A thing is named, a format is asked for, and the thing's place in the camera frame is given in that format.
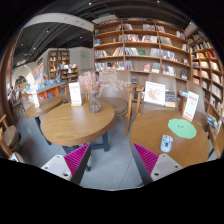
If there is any white sign stand centre table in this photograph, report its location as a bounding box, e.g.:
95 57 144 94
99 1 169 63
69 82 82 106

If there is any right side wooden bookshelf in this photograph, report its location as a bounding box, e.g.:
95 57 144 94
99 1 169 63
186 29 224 118

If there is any glass vase with pink flowers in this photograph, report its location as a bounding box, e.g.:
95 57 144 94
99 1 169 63
78 68 130 113

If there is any framed red picture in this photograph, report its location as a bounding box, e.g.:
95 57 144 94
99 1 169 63
144 81 165 106

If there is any green round mouse pad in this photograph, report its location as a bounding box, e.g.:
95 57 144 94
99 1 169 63
168 118 197 139

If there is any white sign stand table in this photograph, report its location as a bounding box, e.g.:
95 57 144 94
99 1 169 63
69 82 82 106
183 91 199 121

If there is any large wooden bookshelf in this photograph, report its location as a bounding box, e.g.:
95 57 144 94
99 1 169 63
93 19 191 81

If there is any small round wooden table left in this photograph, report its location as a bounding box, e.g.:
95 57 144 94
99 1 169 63
25 96 64 146

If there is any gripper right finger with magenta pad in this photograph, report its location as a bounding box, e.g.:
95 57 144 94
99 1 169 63
132 143 182 185

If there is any round wooden table centre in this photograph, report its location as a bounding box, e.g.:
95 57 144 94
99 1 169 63
40 101 115 153

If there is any small white sign left table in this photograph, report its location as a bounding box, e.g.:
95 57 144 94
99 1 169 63
32 91 40 108

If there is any round wooden table right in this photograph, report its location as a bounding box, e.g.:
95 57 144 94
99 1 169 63
130 110 209 167

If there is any white sign stand right table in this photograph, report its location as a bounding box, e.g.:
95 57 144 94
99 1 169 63
183 91 199 121

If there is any wooden chair with cushion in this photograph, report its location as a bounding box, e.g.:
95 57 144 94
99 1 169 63
99 84 137 134

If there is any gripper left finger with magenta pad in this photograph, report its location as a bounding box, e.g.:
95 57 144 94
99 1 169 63
42 144 91 185

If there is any wooden chair far left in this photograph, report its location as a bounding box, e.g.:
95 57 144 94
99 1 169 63
0 115 24 163

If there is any orange blue display counter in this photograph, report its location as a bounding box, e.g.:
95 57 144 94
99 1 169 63
23 82 66 102

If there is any distant wooden bookshelf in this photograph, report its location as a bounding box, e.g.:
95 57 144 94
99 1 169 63
48 50 70 78

